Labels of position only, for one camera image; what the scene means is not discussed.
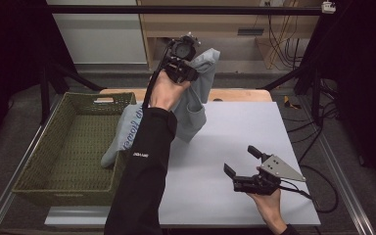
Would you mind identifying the person's right hand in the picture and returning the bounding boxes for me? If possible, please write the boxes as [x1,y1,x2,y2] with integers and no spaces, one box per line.
[246,188,290,235]

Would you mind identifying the person's left hand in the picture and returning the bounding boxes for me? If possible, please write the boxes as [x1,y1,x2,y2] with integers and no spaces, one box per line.
[150,70,192,112]

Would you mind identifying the grey-blue printed garment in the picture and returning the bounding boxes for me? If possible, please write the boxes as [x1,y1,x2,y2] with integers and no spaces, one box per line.
[100,48,221,169]

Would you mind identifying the yellow and black tape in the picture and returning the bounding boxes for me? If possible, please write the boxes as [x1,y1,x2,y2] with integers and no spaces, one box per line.
[283,95,304,111]

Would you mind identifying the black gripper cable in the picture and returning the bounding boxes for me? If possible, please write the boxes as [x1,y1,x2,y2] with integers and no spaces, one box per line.
[278,164,340,214]
[141,45,171,111]

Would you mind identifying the black floor cables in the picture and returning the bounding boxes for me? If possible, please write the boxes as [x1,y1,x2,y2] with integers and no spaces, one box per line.
[285,77,342,165]

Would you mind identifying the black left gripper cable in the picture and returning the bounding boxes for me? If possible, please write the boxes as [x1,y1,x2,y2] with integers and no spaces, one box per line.
[141,45,171,111]

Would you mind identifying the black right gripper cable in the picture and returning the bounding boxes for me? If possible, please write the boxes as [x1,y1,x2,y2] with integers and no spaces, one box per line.
[278,164,340,214]

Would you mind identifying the black curtain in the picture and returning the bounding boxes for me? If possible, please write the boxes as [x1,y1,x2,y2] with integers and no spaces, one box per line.
[302,0,376,190]
[0,0,77,158]

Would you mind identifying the small white device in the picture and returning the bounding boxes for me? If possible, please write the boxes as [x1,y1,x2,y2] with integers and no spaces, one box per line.
[320,1,337,15]

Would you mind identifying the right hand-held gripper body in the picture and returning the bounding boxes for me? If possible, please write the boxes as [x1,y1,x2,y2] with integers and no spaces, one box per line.
[232,154,307,197]

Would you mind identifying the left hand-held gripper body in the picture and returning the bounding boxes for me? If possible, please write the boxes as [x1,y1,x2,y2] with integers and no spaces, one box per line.
[162,32,201,84]

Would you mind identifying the aluminium frame rail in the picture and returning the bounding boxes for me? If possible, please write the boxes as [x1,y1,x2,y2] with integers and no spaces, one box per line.
[298,96,376,235]
[0,94,65,235]

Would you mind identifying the wooden cabinet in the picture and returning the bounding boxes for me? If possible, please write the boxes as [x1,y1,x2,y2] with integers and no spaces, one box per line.
[136,0,324,71]

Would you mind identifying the black horizontal frame bar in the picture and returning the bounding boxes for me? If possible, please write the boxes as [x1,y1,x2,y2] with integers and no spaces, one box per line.
[45,4,327,17]

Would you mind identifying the bundle of hanging cables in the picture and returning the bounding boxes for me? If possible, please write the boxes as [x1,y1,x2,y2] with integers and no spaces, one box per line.
[266,14,306,71]

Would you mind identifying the white cabinet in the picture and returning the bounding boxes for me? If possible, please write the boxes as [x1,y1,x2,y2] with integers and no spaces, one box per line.
[45,0,148,65]

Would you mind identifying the black metal stand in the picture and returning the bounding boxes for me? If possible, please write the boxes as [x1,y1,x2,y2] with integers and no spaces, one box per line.
[38,61,107,125]
[257,63,324,126]

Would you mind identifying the green woven basket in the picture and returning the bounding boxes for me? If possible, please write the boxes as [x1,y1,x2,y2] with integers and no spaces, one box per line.
[12,91,138,208]

